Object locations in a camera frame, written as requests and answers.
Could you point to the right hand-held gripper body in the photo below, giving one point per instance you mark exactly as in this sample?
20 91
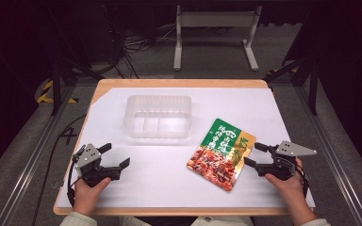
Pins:
287 157

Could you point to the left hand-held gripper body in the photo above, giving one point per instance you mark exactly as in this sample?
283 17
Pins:
88 155

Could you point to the person's right hand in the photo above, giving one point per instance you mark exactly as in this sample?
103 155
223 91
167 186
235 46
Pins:
287 186

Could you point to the person's left hand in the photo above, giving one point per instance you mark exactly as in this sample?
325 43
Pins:
86 194

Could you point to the green and red food packet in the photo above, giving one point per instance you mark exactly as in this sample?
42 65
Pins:
221 155

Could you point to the white paper sheet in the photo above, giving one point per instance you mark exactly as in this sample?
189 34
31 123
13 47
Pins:
157 175

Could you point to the clear plastic container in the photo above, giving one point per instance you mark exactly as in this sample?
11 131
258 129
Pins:
157 117

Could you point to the person's light clothing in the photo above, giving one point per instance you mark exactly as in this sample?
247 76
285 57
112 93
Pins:
223 221

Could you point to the yellow and black striped tape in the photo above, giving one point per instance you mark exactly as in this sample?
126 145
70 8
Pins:
45 91

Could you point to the black metal stand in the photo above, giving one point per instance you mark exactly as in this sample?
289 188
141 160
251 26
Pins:
58 78
311 78

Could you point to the white metal stand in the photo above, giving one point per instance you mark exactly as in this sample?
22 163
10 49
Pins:
215 19

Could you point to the aluminium rail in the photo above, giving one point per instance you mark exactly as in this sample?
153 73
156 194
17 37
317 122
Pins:
336 157
31 163

